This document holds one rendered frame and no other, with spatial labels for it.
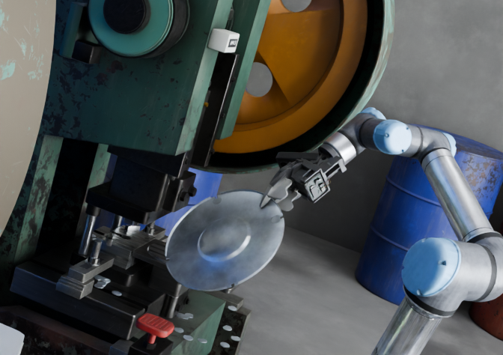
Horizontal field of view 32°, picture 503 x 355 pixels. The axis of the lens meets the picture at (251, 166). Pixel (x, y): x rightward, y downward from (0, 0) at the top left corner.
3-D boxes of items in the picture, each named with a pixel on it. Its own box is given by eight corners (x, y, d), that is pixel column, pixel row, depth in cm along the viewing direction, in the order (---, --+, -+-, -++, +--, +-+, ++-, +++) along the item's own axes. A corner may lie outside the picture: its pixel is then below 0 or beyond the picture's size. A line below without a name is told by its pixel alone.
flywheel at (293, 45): (224, -166, 247) (90, 46, 267) (199, -184, 228) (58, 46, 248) (434, -14, 237) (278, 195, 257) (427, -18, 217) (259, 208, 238)
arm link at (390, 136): (429, 126, 202) (400, 122, 212) (388, 117, 197) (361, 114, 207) (421, 160, 202) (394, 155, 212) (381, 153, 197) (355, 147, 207)
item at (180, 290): (233, 322, 216) (248, 272, 213) (214, 341, 203) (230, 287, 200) (141, 285, 222) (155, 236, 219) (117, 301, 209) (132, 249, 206)
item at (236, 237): (296, 264, 191) (294, 261, 190) (171, 309, 194) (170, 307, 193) (272, 174, 212) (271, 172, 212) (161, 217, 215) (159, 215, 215)
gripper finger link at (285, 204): (272, 217, 202) (302, 192, 204) (258, 207, 206) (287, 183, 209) (277, 226, 204) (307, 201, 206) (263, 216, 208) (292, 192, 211)
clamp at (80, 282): (113, 278, 206) (124, 238, 204) (79, 299, 191) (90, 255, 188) (90, 269, 208) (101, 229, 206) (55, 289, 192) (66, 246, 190)
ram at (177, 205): (196, 207, 215) (230, 90, 209) (174, 219, 201) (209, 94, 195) (132, 183, 219) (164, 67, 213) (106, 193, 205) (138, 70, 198)
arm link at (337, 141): (330, 127, 212) (340, 153, 217) (316, 139, 211) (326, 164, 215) (350, 138, 206) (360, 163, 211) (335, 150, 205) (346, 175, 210)
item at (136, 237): (151, 254, 221) (156, 237, 220) (126, 269, 206) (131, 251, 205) (119, 241, 223) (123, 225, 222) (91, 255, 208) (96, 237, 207)
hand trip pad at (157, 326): (167, 356, 181) (177, 323, 180) (156, 367, 176) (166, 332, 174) (137, 344, 183) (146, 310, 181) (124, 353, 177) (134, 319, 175)
